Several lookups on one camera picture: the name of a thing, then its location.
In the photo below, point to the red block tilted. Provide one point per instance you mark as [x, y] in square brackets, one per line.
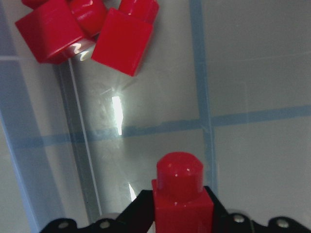
[125, 35]

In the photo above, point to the red block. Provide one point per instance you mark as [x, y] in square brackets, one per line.
[52, 33]
[125, 35]
[82, 17]
[182, 205]

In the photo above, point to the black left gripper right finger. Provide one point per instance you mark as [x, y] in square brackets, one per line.
[220, 214]

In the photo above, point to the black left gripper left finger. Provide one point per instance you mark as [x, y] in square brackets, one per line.
[139, 215]

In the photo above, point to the clear plastic storage box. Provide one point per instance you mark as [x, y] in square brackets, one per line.
[226, 80]

